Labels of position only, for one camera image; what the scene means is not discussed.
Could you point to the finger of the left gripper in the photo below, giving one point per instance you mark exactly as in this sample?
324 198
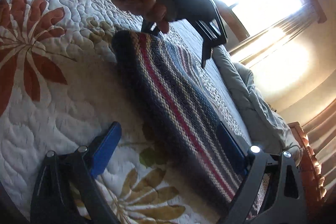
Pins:
213 34
149 28

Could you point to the beige curtain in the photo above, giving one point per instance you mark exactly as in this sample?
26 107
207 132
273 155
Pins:
294 63

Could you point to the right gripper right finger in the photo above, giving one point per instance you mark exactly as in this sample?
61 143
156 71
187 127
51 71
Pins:
271 190

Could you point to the dark red wooden headboard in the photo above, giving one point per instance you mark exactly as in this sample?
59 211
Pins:
310 170

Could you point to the light blue bed sheet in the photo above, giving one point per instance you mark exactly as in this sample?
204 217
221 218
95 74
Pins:
184 34

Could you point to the striped blue knit sweater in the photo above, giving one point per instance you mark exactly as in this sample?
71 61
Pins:
169 90

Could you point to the grey green comforter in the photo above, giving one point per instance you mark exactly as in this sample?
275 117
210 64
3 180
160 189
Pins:
266 128

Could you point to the white floral quilt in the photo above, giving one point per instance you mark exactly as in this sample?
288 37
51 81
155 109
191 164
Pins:
60 88

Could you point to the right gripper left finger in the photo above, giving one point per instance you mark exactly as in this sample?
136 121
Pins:
66 191

